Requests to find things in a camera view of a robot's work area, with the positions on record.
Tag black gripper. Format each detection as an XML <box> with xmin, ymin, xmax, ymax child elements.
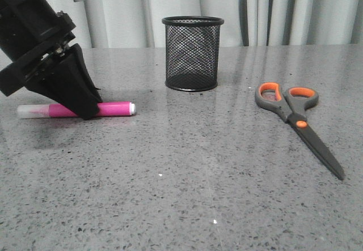
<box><xmin>1</xmin><ymin>0</ymin><xmax>102</xmax><ymax>120</ymax></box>

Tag pink highlighter pen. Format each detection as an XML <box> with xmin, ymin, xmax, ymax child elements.
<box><xmin>16</xmin><ymin>101</ymin><xmax>136</xmax><ymax>119</ymax></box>

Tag grey orange scissors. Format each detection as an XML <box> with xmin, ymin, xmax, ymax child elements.
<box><xmin>255</xmin><ymin>82</ymin><xmax>345</xmax><ymax>180</ymax></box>

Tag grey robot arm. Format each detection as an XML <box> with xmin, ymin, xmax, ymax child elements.
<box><xmin>1</xmin><ymin>0</ymin><xmax>102</xmax><ymax>120</ymax></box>

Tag black mesh pen holder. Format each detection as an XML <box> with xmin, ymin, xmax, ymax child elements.
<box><xmin>162</xmin><ymin>16</ymin><xmax>224</xmax><ymax>92</ymax></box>

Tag white curtain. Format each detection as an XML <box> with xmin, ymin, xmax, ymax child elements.
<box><xmin>47</xmin><ymin>0</ymin><xmax>362</xmax><ymax>48</ymax></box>

